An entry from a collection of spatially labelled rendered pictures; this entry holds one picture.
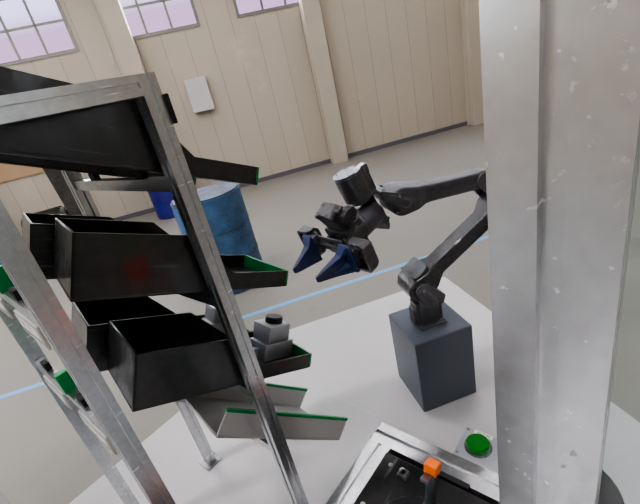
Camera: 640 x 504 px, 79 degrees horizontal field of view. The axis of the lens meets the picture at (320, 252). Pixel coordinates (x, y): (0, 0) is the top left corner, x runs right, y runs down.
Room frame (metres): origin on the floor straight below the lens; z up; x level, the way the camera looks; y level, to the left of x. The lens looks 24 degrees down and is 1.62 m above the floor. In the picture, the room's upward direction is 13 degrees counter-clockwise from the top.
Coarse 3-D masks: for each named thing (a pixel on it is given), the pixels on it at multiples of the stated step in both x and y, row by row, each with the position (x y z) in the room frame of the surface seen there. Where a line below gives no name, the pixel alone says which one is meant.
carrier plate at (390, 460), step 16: (384, 464) 0.48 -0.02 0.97; (400, 464) 0.47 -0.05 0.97; (368, 480) 0.46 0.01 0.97; (384, 480) 0.45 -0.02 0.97; (400, 480) 0.45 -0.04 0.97; (416, 480) 0.44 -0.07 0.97; (368, 496) 0.43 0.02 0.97; (384, 496) 0.42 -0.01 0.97; (400, 496) 0.42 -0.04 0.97; (448, 496) 0.40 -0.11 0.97; (464, 496) 0.40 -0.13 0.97
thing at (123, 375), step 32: (128, 320) 0.51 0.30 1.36; (160, 320) 0.53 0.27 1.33; (192, 320) 0.56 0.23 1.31; (128, 352) 0.42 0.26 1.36; (160, 352) 0.41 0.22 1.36; (192, 352) 0.43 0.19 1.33; (224, 352) 0.45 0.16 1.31; (128, 384) 0.40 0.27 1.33; (160, 384) 0.40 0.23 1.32; (192, 384) 0.42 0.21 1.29; (224, 384) 0.44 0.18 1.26
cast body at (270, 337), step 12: (264, 324) 0.56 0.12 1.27; (276, 324) 0.56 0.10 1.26; (288, 324) 0.57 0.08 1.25; (264, 336) 0.55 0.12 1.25; (276, 336) 0.55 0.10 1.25; (288, 336) 0.56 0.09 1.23; (264, 348) 0.53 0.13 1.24; (276, 348) 0.54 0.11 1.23; (288, 348) 0.56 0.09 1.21; (264, 360) 0.52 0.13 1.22
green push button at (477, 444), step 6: (468, 438) 0.49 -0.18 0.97; (474, 438) 0.49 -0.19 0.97; (480, 438) 0.49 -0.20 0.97; (486, 438) 0.48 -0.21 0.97; (468, 444) 0.48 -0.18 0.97; (474, 444) 0.48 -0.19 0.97; (480, 444) 0.47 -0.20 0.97; (486, 444) 0.47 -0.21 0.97; (474, 450) 0.47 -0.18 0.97; (480, 450) 0.46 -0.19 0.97; (486, 450) 0.46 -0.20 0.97
